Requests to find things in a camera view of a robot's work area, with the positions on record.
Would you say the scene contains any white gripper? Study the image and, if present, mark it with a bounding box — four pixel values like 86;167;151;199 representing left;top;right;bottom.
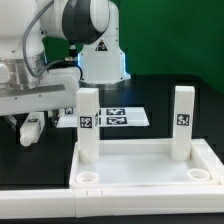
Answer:
0;67;81;130

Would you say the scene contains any white desk top tray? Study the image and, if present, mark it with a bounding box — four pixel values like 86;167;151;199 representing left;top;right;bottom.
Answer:
69;138;224;189

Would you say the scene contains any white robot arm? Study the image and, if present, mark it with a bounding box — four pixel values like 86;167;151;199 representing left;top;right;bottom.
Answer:
0;0;130;127

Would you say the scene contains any white paper marker sheet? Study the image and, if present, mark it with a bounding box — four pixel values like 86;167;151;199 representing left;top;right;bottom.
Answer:
57;107;150;128

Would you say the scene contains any white L-shaped fence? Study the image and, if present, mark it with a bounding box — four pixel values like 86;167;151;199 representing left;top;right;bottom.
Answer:
0;185;224;219

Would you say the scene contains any black cable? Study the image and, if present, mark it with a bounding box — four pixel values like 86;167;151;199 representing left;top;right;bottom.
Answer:
21;0;84;81

